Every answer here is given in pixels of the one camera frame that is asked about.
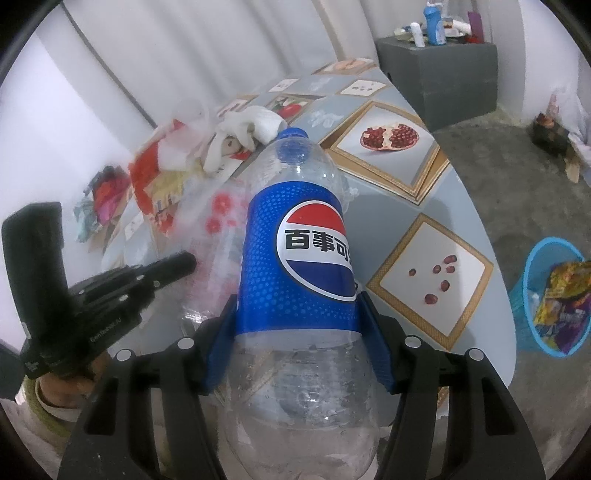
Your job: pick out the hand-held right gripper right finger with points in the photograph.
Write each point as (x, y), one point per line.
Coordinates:
(378, 341)

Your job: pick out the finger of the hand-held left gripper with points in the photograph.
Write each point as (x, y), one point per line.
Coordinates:
(175, 267)

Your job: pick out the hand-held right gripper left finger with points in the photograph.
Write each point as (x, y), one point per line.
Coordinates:
(217, 350)

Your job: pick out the red white snack bag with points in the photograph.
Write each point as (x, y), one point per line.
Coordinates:
(143, 180)

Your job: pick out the clear cola bottle blue label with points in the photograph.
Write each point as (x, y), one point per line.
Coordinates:
(295, 230)

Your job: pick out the blue plastic wastebasket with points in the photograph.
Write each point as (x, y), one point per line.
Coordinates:
(526, 295)

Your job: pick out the purple yellow snack bag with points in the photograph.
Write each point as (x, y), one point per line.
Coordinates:
(568, 318)

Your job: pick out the person's left forearm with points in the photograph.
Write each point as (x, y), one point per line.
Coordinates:
(51, 417)

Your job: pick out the person's left hand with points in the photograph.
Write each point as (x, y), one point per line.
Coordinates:
(64, 390)

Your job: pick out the clear bag with red flowers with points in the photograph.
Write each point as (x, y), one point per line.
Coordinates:
(217, 217)

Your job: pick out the pile of colourful wrappers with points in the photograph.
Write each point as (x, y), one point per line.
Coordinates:
(106, 189)

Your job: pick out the printed tablecloth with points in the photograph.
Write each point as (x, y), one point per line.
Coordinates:
(392, 184)

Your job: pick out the white cloth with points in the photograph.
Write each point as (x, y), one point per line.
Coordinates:
(258, 120)

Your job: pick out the white curtain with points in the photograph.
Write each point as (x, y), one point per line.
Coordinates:
(207, 46)

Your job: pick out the grey cabinet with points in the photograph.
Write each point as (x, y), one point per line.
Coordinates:
(443, 78)

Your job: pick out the small white bottle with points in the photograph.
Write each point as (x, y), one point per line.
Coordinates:
(418, 34)

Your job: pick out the white tube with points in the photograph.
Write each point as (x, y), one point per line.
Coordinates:
(459, 25)

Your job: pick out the purple box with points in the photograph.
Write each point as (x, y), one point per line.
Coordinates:
(475, 25)

